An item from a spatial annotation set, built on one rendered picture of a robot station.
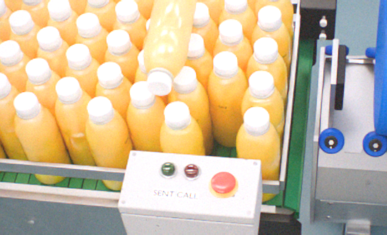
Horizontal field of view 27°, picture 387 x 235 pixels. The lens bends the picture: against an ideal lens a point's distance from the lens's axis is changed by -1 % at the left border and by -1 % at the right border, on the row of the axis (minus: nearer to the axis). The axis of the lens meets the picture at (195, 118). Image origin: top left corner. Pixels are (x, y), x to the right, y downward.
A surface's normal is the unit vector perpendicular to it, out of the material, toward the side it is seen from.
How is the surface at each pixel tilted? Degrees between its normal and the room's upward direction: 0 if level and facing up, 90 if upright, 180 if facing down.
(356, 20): 0
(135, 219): 90
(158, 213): 90
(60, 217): 90
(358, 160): 52
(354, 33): 0
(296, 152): 30
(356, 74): 0
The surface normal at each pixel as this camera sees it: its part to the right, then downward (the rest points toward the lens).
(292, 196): 0.42, -0.48
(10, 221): -0.15, 0.80
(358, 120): -0.09, -0.59
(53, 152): 0.66, 0.57
